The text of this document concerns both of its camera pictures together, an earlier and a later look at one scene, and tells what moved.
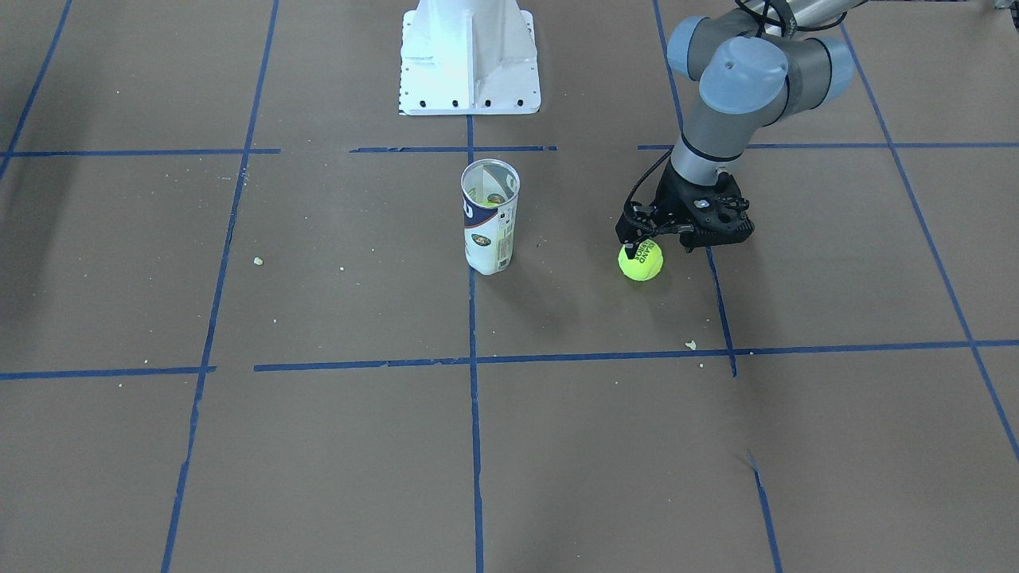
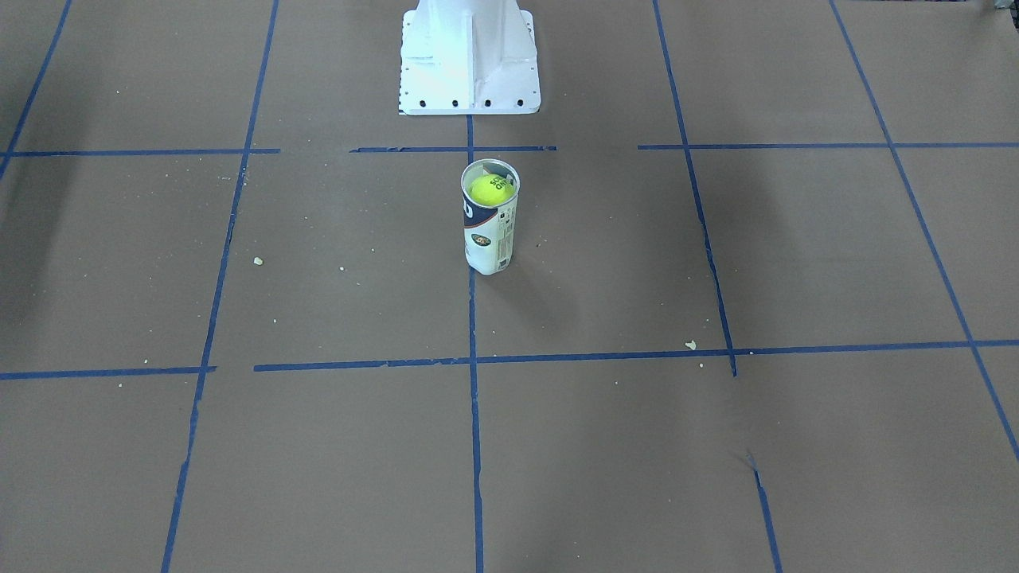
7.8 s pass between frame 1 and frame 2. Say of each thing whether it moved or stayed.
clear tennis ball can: stayed
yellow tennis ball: moved
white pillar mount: stayed
